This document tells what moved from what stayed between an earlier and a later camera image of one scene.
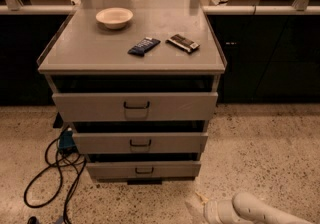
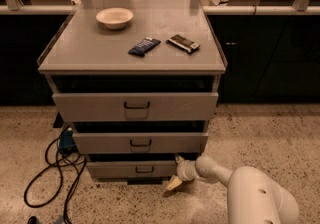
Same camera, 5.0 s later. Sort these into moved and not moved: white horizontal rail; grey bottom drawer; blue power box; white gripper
Moved: white gripper
Not moved: white horizontal rail; blue power box; grey bottom drawer
